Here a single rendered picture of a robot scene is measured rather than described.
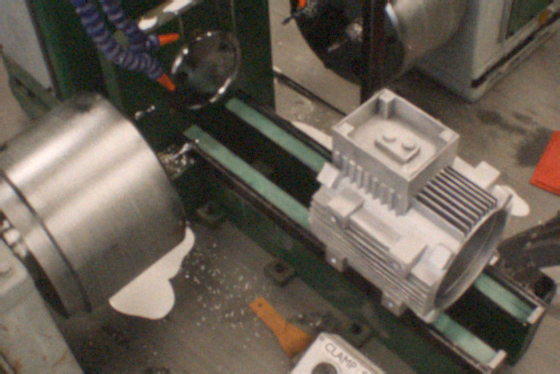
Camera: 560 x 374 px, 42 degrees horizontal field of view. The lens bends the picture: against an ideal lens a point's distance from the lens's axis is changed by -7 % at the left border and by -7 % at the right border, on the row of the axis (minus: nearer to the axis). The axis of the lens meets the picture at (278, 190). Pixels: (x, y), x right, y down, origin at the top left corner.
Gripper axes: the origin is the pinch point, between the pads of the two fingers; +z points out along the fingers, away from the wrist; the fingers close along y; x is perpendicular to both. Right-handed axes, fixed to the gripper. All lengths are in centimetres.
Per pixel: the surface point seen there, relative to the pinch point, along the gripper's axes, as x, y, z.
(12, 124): -66, 17, 82
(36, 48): -63, 14, 48
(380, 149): -17.2, -4.2, 17.5
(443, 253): -3.3, 0.6, 12.6
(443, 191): -8.6, -5.6, 14.2
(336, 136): -21.6, -0.5, 17.7
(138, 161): -33.7, 18.6, 25.1
